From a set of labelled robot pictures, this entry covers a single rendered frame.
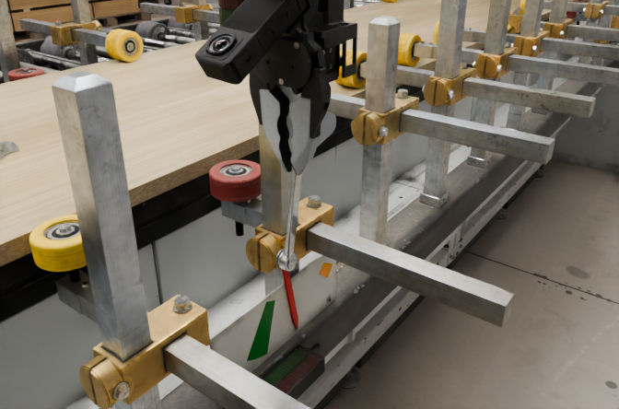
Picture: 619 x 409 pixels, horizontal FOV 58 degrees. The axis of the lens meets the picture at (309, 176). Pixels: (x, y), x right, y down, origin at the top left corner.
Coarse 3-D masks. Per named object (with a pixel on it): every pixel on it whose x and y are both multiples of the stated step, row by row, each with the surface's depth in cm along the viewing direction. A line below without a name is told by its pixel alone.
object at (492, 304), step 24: (240, 216) 83; (312, 240) 76; (336, 240) 74; (360, 240) 74; (360, 264) 72; (384, 264) 70; (408, 264) 68; (432, 264) 68; (408, 288) 69; (432, 288) 66; (456, 288) 64; (480, 288) 64; (480, 312) 64; (504, 312) 62
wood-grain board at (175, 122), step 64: (512, 0) 256; (128, 64) 144; (192, 64) 144; (0, 128) 101; (128, 128) 101; (192, 128) 101; (256, 128) 101; (0, 192) 78; (64, 192) 78; (0, 256) 66
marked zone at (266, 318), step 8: (272, 304) 74; (264, 312) 73; (272, 312) 74; (264, 320) 73; (264, 328) 74; (256, 336) 73; (264, 336) 74; (256, 344) 73; (264, 344) 75; (256, 352) 74; (264, 352) 75; (248, 360) 73
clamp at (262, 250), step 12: (300, 204) 81; (324, 204) 81; (300, 216) 77; (312, 216) 77; (324, 216) 79; (264, 228) 74; (300, 228) 75; (252, 240) 73; (264, 240) 72; (276, 240) 73; (300, 240) 75; (252, 252) 73; (264, 252) 72; (276, 252) 72; (300, 252) 76; (252, 264) 74; (264, 264) 73
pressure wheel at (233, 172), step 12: (216, 168) 83; (228, 168) 84; (240, 168) 83; (252, 168) 83; (216, 180) 80; (228, 180) 80; (240, 180) 80; (252, 180) 80; (216, 192) 81; (228, 192) 80; (240, 192) 80; (252, 192) 81; (240, 228) 87
